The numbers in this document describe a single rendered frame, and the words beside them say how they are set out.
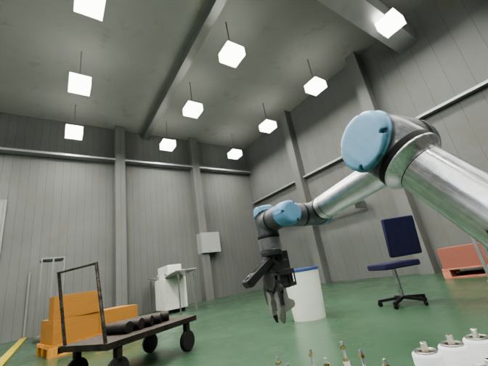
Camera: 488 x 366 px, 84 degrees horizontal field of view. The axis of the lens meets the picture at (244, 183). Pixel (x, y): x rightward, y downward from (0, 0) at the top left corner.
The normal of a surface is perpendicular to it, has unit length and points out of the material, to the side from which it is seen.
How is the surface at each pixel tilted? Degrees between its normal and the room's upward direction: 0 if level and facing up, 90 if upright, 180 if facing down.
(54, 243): 90
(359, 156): 84
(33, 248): 90
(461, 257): 90
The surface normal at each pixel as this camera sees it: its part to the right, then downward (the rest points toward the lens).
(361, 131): -0.93, -0.08
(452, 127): -0.83, -0.06
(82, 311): 0.65, -0.34
